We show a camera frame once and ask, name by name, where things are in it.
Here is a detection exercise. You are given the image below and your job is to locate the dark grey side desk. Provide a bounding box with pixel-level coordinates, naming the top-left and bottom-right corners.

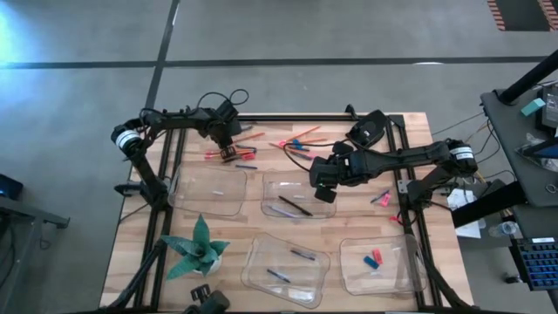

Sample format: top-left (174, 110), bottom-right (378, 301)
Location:
top-left (479, 80), bottom-right (558, 208)

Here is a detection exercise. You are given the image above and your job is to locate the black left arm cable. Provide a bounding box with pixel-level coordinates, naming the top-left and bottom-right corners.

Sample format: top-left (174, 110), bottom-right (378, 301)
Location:
top-left (196, 88), bottom-right (250, 110)

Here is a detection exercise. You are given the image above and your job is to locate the black aluminium table frame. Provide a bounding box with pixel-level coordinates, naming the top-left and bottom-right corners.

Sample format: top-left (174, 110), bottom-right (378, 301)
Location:
top-left (104, 104), bottom-right (470, 314)

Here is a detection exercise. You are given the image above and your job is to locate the black hole punch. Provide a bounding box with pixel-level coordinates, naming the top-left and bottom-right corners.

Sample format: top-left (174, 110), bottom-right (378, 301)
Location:
top-left (347, 108), bottom-right (389, 154)

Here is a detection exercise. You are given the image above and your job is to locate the black pole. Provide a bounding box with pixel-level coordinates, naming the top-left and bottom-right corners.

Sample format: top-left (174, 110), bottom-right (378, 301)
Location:
top-left (498, 49), bottom-right (558, 106)

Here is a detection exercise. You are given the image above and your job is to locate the black handheld device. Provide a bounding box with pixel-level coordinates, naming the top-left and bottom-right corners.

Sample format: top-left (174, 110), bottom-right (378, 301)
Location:
top-left (182, 283), bottom-right (231, 314)

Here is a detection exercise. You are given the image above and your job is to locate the dark tablet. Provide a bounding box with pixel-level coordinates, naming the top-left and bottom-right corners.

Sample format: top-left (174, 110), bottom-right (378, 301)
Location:
top-left (518, 137), bottom-right (558, 160)

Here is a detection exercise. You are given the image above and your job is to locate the black desk beam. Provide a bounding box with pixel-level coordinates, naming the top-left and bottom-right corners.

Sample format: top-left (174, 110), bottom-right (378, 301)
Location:
top-left (451, 180), bottom-right (529, 229)

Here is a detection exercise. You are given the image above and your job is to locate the black device blue light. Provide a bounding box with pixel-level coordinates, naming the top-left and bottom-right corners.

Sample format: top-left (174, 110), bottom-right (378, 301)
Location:
top-left (0, 173), bottom-right (24, 201)

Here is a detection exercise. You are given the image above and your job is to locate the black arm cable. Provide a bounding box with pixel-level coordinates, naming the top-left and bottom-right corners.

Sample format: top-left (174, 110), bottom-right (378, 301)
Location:
top-left (282, 140), bottom-right (345, 174)
top-left (196, 88), bottom-right (250, 110)

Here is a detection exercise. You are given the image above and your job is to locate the green artificial plant white pot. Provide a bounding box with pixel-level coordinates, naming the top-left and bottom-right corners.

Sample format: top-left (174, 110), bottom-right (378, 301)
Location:
top-left (160, 214), bottom-right (231, 281)

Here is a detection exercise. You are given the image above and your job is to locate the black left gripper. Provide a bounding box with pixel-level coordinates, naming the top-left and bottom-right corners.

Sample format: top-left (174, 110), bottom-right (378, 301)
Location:
top-left (207, 99), bottom-right (242, 160)

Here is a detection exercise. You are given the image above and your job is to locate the clear plastic bottle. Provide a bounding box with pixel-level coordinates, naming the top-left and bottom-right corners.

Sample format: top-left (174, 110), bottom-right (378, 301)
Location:
top-left (487, 220), bottom-right (520, 239)

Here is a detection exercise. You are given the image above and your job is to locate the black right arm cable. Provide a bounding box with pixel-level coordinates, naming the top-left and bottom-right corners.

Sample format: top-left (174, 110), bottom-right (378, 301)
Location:
top-left (282, 140), bottom-right (345, 174)

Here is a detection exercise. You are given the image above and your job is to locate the backlit black keyboard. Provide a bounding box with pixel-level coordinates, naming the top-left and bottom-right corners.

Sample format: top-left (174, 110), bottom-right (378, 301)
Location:
top-left (508, 236), bottom-right (558, 292)

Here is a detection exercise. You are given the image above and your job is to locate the black box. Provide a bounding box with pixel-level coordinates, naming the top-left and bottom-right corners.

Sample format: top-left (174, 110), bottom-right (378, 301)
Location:
top-left (534, 82), bottom-right (558, 132)

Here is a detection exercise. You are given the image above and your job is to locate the purple pen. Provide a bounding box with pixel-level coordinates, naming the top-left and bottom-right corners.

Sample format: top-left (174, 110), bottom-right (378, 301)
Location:
top-left (268, 204), bottom-right (300, 219)

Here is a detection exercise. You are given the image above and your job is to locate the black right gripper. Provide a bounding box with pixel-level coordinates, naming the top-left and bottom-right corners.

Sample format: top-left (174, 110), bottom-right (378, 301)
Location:
top-left (309, 141), bottom-right (355, 205)

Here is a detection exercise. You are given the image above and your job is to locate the striped floor mat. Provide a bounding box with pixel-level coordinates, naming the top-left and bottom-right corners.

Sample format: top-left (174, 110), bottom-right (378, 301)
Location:
top-left (486, 0), bottom-right (558, 32)

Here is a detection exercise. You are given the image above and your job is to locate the clear plastic bin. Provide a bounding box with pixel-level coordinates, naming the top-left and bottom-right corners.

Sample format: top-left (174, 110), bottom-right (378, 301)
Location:
top-left (260, 168), bottom-right (337, 220)
top-left (338, 234), bottom-right (428, 297)
top-left (240, 231), bottom-right (331, 310)
top-left (167, 164), bottom-right (248, 218)

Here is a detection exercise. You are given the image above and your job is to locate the long black pen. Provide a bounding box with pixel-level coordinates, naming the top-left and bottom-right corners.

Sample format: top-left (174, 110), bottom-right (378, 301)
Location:
top-left (277, 195), bottom-right (314, 218)

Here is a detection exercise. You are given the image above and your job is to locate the teal box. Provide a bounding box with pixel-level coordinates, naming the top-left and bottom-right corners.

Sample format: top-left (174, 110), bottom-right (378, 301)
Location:
top-left (520, 97), bottom-right (547, 118)

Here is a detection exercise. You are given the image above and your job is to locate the white paper sheet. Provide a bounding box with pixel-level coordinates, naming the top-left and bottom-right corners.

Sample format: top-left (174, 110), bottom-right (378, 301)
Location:
top-left (446, 187), bottom-right (480, 211)
top-left (454, 217), bottom-right (487, 240)

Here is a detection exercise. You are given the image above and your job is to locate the grey side bench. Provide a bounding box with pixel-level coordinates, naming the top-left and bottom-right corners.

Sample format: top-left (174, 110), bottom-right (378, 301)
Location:
top-left (0, 195), bottom-right (71, 314)

